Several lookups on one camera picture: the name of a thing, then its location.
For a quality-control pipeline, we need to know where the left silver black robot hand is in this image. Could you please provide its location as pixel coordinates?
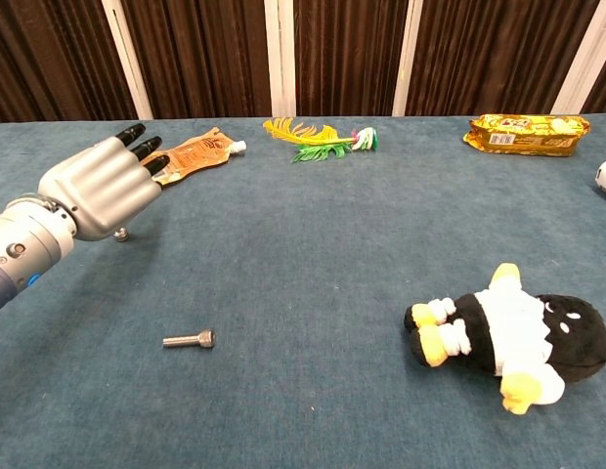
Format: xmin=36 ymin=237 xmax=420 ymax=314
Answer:
xmin=37 ymin=122 xmax=171 ymax=241

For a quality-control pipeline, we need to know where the orange spout pouch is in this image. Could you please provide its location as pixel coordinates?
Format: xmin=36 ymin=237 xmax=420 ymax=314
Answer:
xmin=151 ymin=126 xmax=248 ymax=188

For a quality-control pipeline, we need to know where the dark brown pleated curtain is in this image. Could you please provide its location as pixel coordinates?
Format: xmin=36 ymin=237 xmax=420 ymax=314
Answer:
xmin=0 ymin=0 xmax=606 ymax=126

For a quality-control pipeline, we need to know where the blue felt table cover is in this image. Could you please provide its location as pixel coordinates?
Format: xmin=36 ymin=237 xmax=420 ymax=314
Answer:
xmin=0 ymin=112 xmax=606 ymax=469

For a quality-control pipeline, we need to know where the yellow green feather toy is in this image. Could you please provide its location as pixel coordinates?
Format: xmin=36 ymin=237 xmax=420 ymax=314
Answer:
xmin=262 ymin=116 xmax=380 ymax=164

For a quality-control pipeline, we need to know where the black white plush doll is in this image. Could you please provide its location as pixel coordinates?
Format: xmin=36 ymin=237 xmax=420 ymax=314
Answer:
xmin=403 ymin=262 xmax=606 ymax=403

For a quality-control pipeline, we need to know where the golden snack package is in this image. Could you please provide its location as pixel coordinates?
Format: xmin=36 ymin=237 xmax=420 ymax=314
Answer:
xmin=461 ymin=113 xmax=593 ymax=158

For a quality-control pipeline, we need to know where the white frame post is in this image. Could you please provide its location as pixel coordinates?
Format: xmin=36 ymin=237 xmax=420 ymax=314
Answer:
xmin=550 ymin=0 xmax=606 ymax=114
xmin=263 ymin=0 xmax=297 ymax=118
xmin=391 ymin=0 xmax=426 ymax=117
xmin=101 ymin=0 xmax=154 ymax=121

